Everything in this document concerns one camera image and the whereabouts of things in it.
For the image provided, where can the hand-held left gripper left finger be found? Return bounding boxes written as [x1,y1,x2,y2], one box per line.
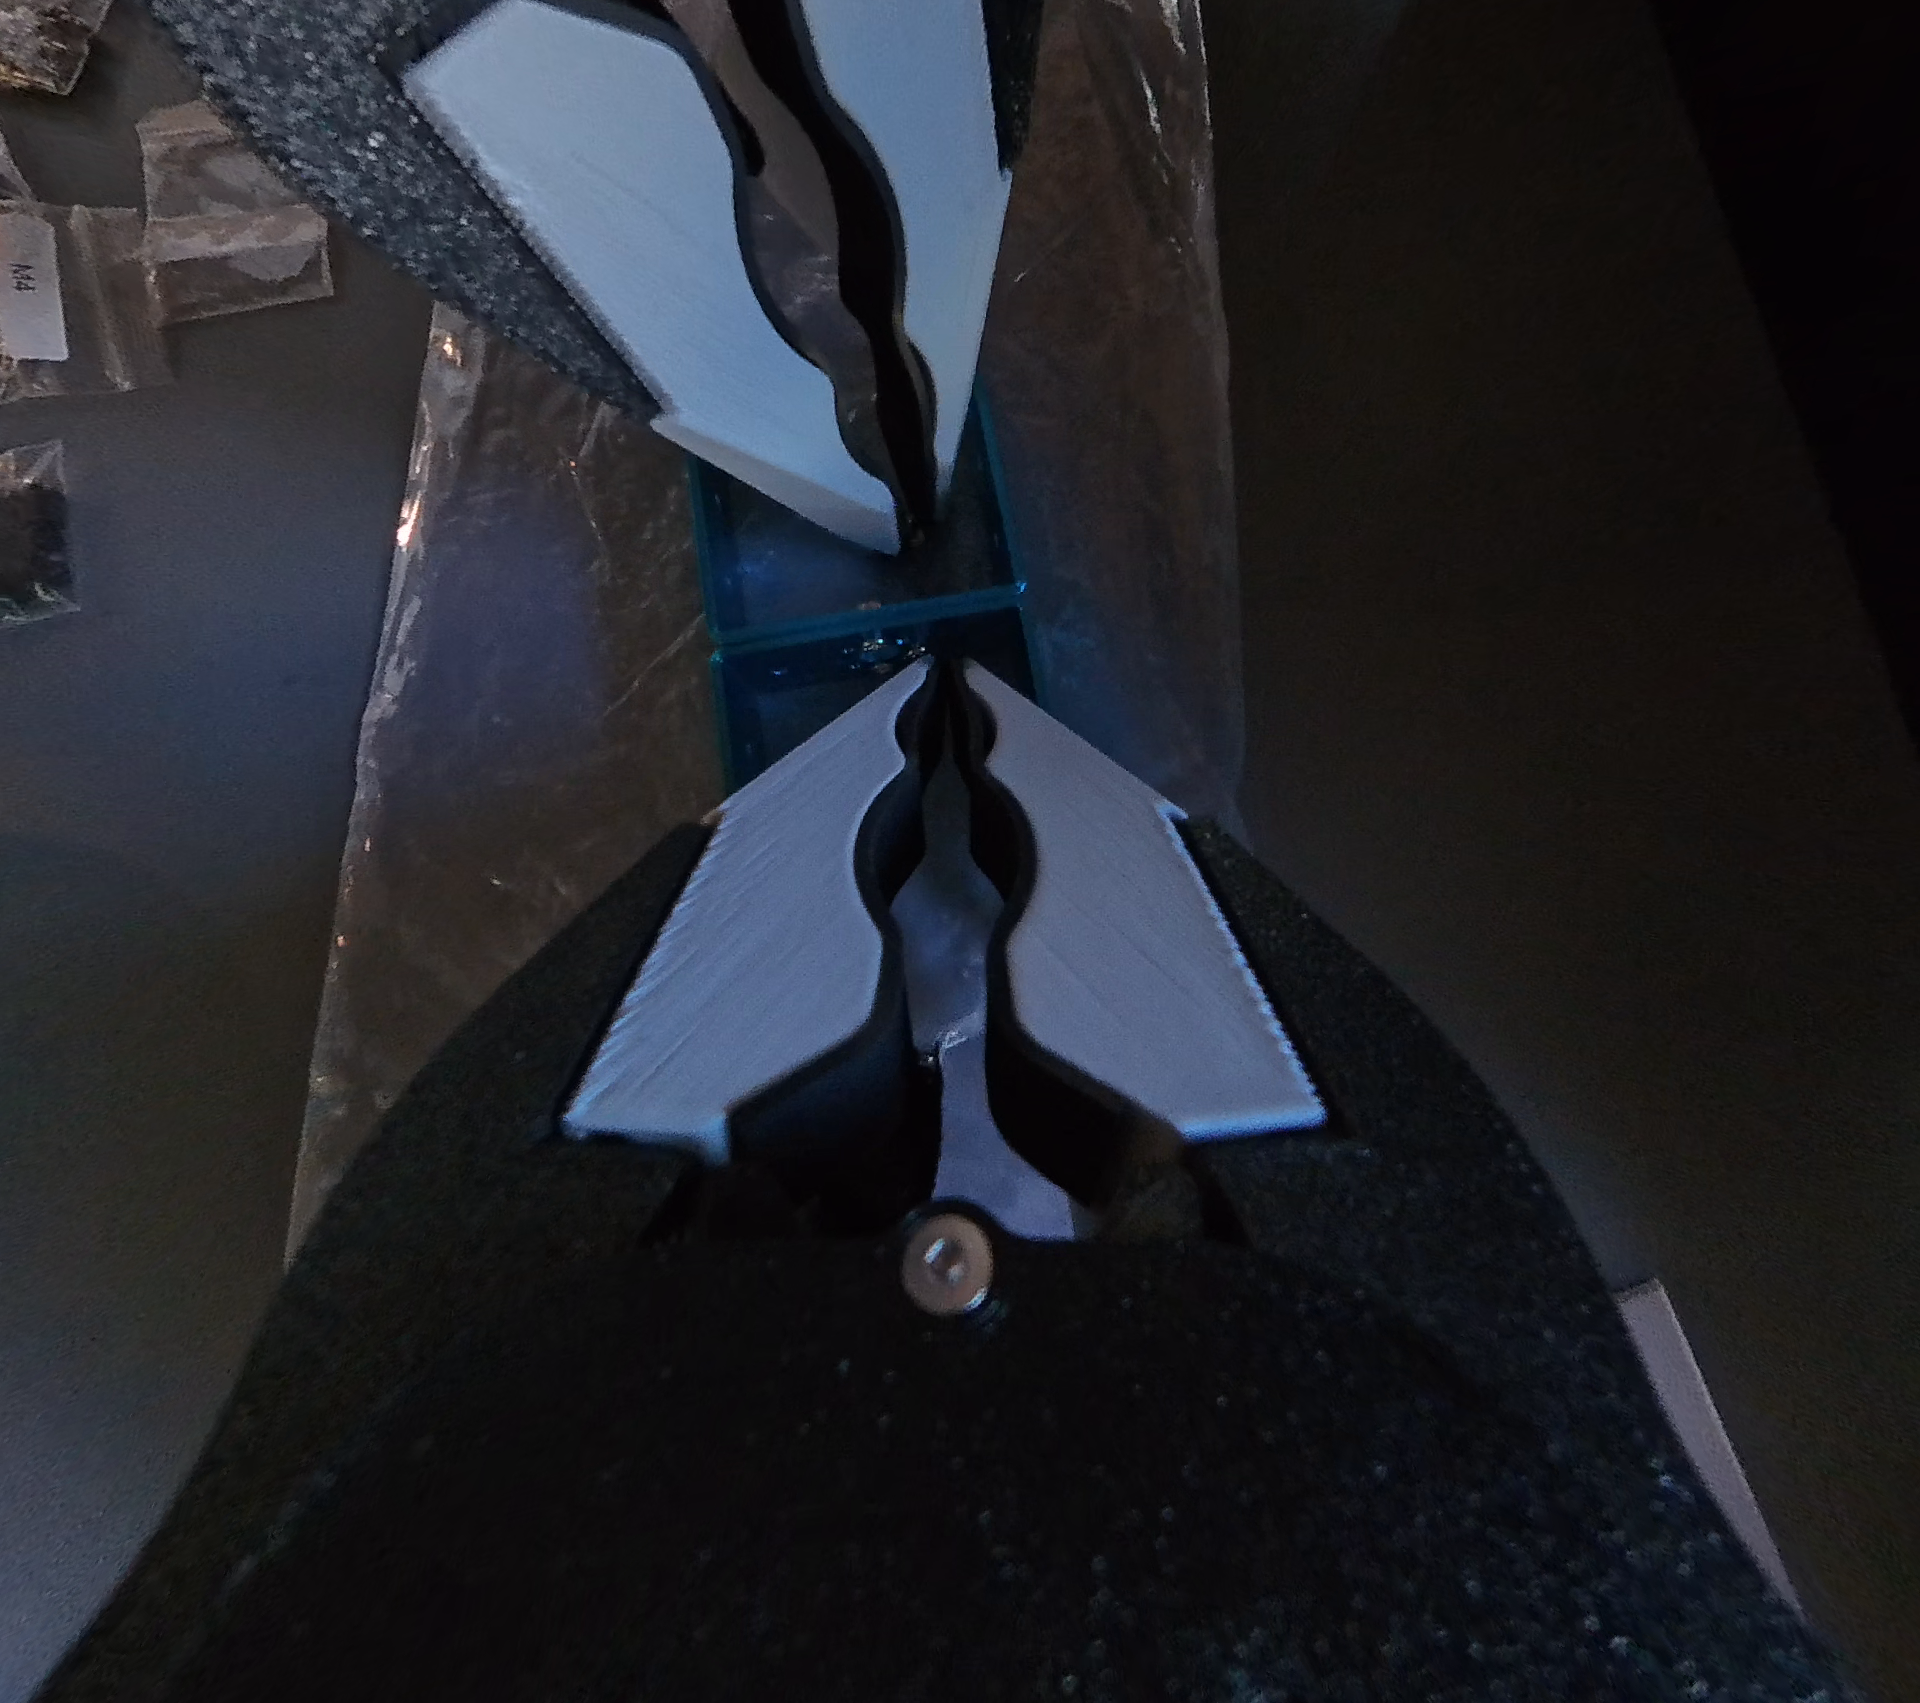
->
[559,658,945,1168]

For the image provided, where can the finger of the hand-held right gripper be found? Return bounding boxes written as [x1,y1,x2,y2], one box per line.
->
[716,0,1014,508]
[402,0,937,560]

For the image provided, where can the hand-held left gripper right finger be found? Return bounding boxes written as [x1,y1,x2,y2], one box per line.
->
[956,654,1332,1148]

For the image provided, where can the blue metal bracket assembly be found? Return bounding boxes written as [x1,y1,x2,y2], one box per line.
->
[686,396,1049,808]

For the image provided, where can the grey desk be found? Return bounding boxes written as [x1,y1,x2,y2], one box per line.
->
[0,0,1920,1703]

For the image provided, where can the pile of small hardware bags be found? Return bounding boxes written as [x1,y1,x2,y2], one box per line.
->
[0,0,342,628]

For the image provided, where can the large clear plastic bag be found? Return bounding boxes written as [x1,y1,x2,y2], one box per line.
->
[283,0,1251,1274]

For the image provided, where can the white instruction booklet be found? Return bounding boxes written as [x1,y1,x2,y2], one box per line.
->
[1608,1280,1806,1604]

